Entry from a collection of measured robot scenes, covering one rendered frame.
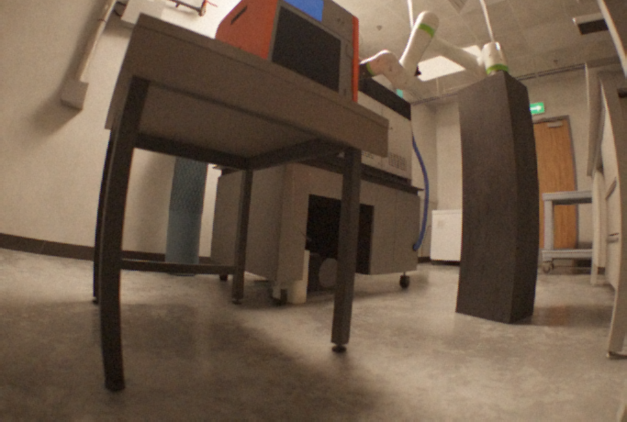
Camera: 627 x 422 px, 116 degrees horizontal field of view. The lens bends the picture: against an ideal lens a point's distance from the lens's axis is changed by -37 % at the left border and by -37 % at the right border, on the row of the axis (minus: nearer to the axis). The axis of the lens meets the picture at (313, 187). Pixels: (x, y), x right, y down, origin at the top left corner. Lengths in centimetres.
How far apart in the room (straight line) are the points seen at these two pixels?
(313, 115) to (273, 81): 13
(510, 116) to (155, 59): 136
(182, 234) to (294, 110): 151
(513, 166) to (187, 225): 186
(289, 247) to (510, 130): 113
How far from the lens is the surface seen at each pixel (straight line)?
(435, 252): 459
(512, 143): 145
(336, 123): 77
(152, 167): 240
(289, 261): 142
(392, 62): 145
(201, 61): 61
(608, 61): 114
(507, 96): 153
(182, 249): 206
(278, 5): 93
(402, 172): 227
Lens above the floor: 35
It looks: 9 degrees up
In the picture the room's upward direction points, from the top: 4 degrees clockwise
